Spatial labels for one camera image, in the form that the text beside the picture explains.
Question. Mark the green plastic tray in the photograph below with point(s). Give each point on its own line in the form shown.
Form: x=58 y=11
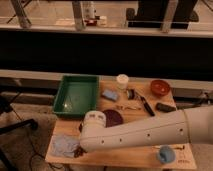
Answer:
x=76 y=96

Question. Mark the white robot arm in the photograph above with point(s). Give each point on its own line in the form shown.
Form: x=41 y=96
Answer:
x=192 y=125

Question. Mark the black handled knife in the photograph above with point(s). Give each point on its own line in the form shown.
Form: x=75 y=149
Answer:
x=145 y=104

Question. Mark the white plastic cup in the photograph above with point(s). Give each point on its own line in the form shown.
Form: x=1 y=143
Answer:
x=122 y=81

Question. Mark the black chair base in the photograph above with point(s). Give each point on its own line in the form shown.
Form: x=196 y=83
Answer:
x=6 y=107

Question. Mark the blue cloth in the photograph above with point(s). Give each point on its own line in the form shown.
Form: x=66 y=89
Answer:
x=63 y=145

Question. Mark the small metal tin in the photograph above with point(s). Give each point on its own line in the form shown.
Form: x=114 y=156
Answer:
x=130 y=94

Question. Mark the blue sponge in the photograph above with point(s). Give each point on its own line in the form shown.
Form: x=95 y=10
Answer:
x=110 y=95

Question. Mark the purple bowl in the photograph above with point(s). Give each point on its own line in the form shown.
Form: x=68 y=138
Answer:
x=113 y=118

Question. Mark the bunch of dark grapes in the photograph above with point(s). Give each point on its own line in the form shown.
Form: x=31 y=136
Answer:
x=79 y=151

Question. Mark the wooden blocks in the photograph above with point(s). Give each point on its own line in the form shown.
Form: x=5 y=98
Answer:
x=176 y=147

